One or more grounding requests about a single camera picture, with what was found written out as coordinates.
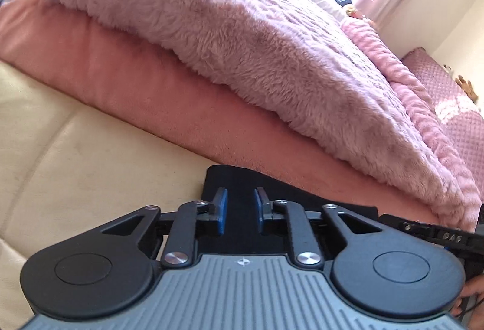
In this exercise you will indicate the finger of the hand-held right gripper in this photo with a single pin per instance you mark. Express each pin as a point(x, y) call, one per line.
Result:
point(427, 231)

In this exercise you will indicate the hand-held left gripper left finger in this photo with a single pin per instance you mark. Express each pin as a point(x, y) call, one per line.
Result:
point(222, 211)

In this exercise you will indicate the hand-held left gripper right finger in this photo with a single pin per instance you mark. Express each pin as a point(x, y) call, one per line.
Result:
point(259, 211)

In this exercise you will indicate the black pants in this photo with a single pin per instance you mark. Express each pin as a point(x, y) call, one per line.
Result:
point(242, 201)

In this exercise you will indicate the person's right hand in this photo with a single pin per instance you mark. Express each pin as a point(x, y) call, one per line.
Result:
point(474, 286)

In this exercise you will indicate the pink quilted cover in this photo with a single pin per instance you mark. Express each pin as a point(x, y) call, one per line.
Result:
point(453, 110)

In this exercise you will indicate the pink ribbed blanket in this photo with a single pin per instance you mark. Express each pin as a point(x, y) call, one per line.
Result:
point(423, 95)

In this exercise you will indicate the salmon bed sheet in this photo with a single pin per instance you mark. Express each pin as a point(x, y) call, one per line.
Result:
point(143, 88)

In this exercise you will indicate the brown plush toy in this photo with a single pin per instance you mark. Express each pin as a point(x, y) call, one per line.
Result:
point(464, 84)

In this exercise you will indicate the pink fluffy blanket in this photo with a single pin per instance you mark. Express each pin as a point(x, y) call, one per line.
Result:
point(227, 57)

